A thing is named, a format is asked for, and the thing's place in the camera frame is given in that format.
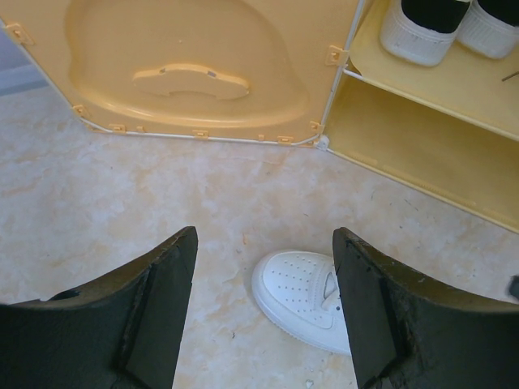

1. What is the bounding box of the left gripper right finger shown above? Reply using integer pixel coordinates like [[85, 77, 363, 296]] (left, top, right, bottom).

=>
[[332, 228, 518, 388]]

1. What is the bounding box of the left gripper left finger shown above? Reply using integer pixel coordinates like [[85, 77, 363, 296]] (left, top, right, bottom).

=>
[[1, 226, 198, 388]]

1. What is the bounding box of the yellow shoe cabinet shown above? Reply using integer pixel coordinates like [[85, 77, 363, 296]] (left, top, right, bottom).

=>
[[324, 1, 518, 231]]

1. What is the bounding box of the yellow cabinet door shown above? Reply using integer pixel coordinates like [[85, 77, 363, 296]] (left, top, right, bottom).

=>
[[1, 1, 362, 146]]

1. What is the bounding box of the black white sneaker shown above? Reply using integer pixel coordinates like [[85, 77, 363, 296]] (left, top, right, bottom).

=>
[[457, 1, 518, 59], [380, 0, 470, 67]]

